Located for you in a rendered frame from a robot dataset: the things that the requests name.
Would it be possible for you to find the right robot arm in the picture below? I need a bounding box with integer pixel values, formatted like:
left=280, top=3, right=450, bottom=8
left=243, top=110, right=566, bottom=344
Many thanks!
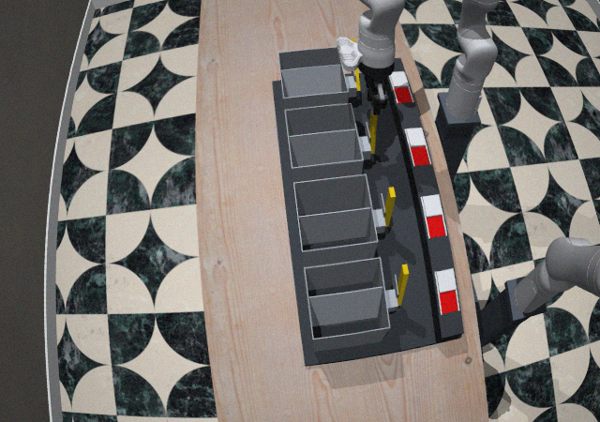
left=337, top=0, right=500, bottom=120

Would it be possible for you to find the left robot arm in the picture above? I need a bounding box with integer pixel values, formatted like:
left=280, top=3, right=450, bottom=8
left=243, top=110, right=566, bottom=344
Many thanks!
left=513, top=237, right=600, bottom=313

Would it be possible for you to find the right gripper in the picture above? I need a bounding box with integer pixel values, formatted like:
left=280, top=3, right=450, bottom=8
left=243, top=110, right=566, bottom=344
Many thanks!
left=358, top=61, right=395, bottom=115

